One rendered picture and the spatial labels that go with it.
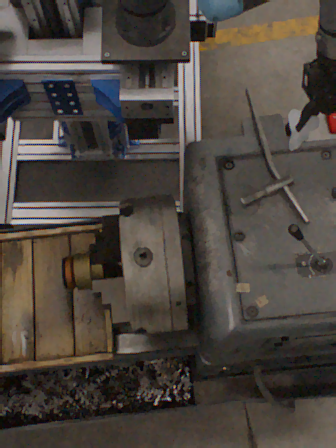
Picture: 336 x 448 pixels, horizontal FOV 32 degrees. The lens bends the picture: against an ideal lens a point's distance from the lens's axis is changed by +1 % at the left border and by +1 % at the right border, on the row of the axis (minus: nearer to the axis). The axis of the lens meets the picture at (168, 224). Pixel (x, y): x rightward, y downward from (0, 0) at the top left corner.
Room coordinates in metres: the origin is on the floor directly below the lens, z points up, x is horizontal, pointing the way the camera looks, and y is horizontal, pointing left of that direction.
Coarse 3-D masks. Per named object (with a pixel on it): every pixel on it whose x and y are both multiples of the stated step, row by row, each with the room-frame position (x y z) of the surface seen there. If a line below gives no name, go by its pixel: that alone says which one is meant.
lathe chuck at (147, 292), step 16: (144, 208) 0.46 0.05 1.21; (128, 224) 0.42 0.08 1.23; (144, 224) 0.42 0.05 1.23; (160, 224) 0.42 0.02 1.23; (128, 240) 0.38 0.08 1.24; (144, 240) 0.38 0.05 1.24; (160, 240) 0.38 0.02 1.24; (128, 256) 0.35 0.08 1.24; (160, 256) 0.35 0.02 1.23; (128, 272) 0.32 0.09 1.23; (144, 272) 0.32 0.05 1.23; (160, 272) 0.31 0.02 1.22; (128, 288) 0.29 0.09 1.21; (144, 288) 0.29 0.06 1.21; (160, 288) 0.29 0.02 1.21; (128, 304) 0.26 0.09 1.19; (144, 304) 0.26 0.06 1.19; (160, 304) 0.26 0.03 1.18; (144, 320) 0.23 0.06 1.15; (160, 320) 0.23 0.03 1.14
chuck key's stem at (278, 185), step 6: (282, 180) 0.48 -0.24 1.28; (288, 180) 0.48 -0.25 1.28; (264, 186) 0.47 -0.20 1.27; (270, 186) 0.47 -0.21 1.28; (276, 186) 0.47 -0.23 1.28; (282, 186) 0.47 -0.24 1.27; (258, 192) 0.46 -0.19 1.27; (264, 192) 0.46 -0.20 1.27; (270, 192) 0.46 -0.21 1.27; (246, 198) 0.45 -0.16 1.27; (252, 198) 0.45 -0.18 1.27; (258, 198) 0.45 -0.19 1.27; (246, 204) 0.44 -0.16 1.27
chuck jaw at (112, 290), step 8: (96, 280) 0.34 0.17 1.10; (104, 280) 0.34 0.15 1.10; (112, 280) 0.34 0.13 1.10; (120, 280) 0.34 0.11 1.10; (96, 288) 0.32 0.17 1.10; (104, 288) 0.32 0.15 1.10; (112, 288) 0.32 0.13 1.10; (120, 288) 0.32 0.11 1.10; (96, 296) 0.31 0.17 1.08; (104, 296) 0.30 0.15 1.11; (112, 296) 0.30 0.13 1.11; (120, 296) 0.30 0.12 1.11; (104, 304) 0.28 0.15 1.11; (112, 304) 0.28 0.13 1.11; (120, 304) 0.28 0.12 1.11; (112, 312) 0.26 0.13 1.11; (120, 312) 0.26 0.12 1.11; (128, 312) 0.26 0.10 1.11; (120, 320) 0.24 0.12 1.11; (128, 320) 0.24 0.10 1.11
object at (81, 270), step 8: (80, 256) 0.39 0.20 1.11; (64, 264) 0.38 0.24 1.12; (72, 264) 0.38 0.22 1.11; (80, 264) 0.37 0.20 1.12; (88, 264) 0.37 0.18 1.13; (96, 264) 0.37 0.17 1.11; (104, 264) 0.39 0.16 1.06; (64, 272) 0.36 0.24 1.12; (72, 272) 0.36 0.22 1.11; (80, 272) 0.35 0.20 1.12; (88, 272) 0.35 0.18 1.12; (96, 272) 0.36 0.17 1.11; (104, 272) 0.37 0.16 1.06; (64, 280) 0.34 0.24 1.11; (72, 280) 0.34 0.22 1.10; (80, 280) 0.34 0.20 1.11; (88, 280) 0.34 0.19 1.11; (72, 288) 0.33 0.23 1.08; (80, 288) 0.33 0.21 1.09; (88, 288) 0.33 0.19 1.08
